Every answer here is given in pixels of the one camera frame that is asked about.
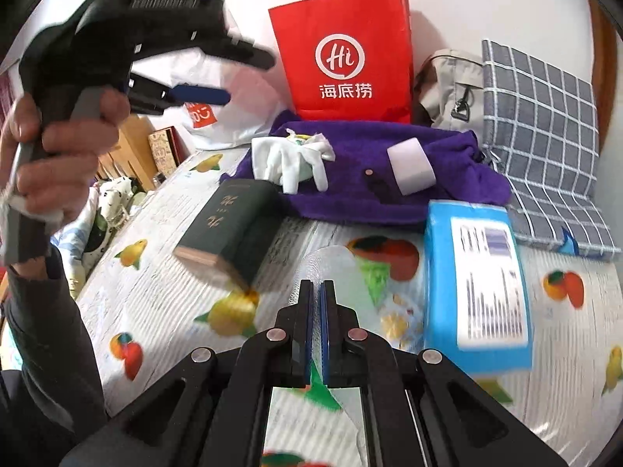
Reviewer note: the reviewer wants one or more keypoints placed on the brown wooden door frame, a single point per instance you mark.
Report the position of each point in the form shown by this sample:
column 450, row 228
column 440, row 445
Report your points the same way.
column 604, row 67

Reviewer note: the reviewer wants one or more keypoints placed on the red paper shopping bag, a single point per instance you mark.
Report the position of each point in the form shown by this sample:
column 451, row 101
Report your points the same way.
column 347, row 59

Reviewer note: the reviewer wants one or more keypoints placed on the wooden bed headboard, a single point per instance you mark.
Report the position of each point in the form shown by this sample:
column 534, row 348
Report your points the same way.
column 132, row 156

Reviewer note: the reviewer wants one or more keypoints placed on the purple towel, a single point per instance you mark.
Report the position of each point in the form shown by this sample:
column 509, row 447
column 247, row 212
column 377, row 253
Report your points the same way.
column 361, row 185

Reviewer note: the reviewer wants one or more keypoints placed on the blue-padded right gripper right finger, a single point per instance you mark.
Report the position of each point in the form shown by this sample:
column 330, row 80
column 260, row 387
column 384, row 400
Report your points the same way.
column 340, row 367

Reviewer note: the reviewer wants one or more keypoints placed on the colourful bed quilt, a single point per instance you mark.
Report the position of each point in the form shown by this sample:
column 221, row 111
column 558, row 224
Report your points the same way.
column 83, row 242

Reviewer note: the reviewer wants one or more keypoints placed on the blue tissue pack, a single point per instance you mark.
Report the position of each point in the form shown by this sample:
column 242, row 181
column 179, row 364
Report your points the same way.
column 478, row 312

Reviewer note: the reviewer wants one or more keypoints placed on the clear foam net sleeve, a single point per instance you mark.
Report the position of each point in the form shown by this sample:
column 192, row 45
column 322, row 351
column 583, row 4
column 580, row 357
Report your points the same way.
column 392, row 309

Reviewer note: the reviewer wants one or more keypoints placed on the grey backpack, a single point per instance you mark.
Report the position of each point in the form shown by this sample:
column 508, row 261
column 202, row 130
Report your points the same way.
column 449, row 92

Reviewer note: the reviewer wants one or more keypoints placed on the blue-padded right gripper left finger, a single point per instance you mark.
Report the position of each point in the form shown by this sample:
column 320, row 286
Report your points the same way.
column 295, row 356

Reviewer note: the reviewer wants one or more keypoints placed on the dark left sleeve forearm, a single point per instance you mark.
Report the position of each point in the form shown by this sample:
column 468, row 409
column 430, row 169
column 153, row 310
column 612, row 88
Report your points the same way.
column 55, row 400

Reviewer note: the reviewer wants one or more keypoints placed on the person's left hand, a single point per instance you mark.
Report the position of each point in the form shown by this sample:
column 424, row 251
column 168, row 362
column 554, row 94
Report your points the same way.
column 60, row 182

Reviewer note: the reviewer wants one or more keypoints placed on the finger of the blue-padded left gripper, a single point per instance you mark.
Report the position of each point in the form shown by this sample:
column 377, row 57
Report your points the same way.
column 150, row 97

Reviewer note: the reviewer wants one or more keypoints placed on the white sponge block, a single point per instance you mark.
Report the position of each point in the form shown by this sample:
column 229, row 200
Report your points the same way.
column 411, row 167

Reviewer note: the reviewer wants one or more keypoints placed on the grey checked cushion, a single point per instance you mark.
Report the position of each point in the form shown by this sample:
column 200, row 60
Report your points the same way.
column 540, row 132

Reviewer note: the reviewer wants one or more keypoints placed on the white Miniso plastic bag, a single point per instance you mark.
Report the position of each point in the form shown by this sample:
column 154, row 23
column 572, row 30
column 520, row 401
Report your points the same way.
column 253, row 107

